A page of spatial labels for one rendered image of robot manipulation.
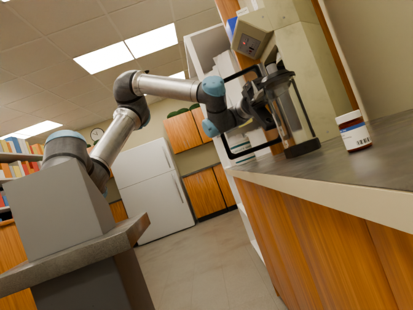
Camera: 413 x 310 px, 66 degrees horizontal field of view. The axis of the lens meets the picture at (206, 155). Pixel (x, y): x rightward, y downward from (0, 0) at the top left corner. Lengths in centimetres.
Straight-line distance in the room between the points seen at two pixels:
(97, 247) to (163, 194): 545
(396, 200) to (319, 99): 104
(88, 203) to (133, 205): 546
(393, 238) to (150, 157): 588
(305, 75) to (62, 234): 100
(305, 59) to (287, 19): 17
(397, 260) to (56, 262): 62
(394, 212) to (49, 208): 73
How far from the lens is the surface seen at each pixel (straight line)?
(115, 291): 82
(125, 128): 125
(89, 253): 75
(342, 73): 180
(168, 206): 618
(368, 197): 35
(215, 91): 106
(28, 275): 80
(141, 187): 622
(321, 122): 131
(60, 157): 94
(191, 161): 678
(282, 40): 135
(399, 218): 32
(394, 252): 44
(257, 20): 136
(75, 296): 85
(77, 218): 84
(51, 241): 87
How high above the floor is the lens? 101
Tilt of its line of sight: 2 degrees up
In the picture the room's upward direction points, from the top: 20 degrees counter-clockwise
